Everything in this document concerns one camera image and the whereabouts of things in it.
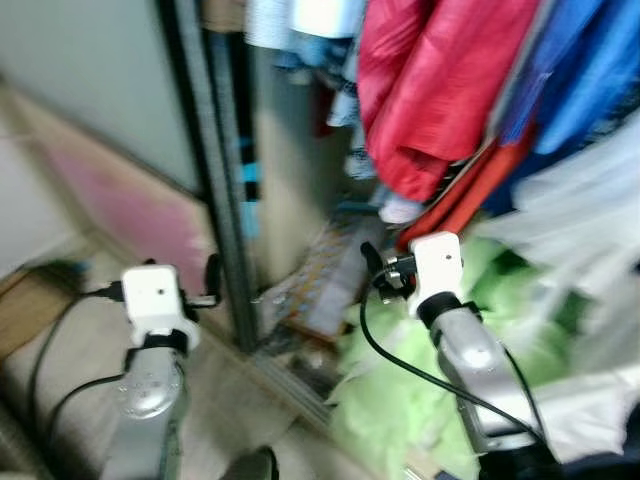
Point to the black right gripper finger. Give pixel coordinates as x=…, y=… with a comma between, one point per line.
x=372, y=265

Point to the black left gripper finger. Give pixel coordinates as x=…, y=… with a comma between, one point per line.
x=213, y=275

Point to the black cyan striped garment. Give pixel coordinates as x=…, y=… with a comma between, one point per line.
x=248, y=175

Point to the orange-red garment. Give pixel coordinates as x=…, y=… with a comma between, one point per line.
x=470, y=190

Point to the light green cloth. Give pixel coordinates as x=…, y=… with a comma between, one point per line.
x=400, y=400

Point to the red hanging jacket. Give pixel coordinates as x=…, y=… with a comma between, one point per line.
x=440, y=90

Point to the white plastic bag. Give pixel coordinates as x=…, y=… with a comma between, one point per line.
x=580, y=220

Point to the grey closet door panel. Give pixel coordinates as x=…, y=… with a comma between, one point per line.
x=90, y=70

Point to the white hanging garment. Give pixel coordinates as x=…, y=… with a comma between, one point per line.
x=320, y=18

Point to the blue hanging jacket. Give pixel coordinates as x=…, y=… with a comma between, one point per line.
x=590, y=70

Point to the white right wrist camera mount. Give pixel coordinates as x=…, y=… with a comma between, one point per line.
x=437, y=265

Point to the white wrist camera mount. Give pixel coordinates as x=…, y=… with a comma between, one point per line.
x=437, y=265
x=155, y=295

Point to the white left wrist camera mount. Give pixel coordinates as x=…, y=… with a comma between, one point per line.
x=155, y=295

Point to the dark closet door frame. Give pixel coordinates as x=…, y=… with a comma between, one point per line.
x=215, y=170

